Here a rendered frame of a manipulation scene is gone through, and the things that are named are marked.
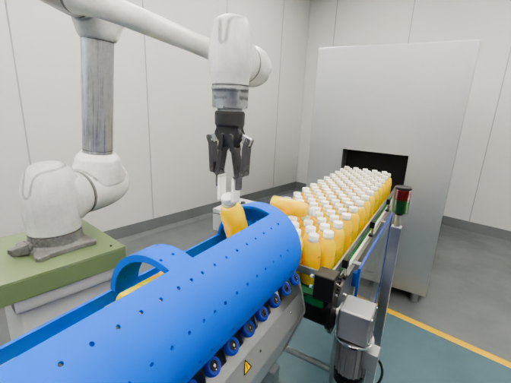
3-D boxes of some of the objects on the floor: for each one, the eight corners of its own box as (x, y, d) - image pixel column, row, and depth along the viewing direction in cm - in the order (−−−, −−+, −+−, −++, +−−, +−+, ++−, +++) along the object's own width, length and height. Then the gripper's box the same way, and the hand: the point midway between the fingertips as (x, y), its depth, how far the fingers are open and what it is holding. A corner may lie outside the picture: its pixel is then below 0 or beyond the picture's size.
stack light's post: (354, 436, 153) (390, 226, 123) (357, 429, 156) (391, 223, 126) (363, 441, 151) (401, 228, 121) (364, 434, 154) (402, 225, 124)
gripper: (194, 108, 79) (195, 198, 85) (250, 111, 71) (246, 210, 77) (212, 109, 85) (212, 192, 91) (266, 111, 77) (261, 203, 83)
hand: (228, 188), depth 83 cm, fingers closed on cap, 4 cm apart
